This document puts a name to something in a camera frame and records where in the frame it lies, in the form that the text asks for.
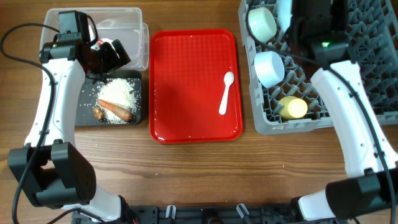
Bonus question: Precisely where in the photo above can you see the white rice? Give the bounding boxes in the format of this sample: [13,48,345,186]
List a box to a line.
[79,77,141,125]

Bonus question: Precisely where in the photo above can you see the orange carrot piece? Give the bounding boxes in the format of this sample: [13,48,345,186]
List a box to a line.
[97,100,132,122]

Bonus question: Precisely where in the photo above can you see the brown food scrap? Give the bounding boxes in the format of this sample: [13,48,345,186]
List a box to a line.
[93,106,106,121]

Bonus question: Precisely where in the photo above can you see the white plastic spoon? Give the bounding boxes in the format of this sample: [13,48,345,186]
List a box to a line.
[218,72,234,115]

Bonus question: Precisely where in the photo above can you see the green bowl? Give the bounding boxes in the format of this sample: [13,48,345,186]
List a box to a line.
[248,7,277,43]

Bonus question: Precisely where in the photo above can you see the small light blue bowl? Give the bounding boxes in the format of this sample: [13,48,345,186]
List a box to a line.
[254,51,285,88]

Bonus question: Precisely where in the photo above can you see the large light blue plate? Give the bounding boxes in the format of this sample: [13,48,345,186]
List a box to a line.
[277,0,293,33]

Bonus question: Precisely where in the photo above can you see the yellow plastic cup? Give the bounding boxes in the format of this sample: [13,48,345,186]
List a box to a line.
[279,96,308,119]

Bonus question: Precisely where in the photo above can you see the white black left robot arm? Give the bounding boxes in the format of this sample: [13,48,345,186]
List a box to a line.
[8,10,139,223]

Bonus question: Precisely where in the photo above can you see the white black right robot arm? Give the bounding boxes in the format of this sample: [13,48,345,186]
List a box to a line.
[279,0,397,221]

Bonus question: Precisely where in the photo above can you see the clear plastic bin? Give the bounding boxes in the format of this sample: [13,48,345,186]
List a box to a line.
[39,7,149,73]

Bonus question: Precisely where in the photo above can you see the red serving tray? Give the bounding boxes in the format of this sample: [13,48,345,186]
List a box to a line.
[149,29,243,144]

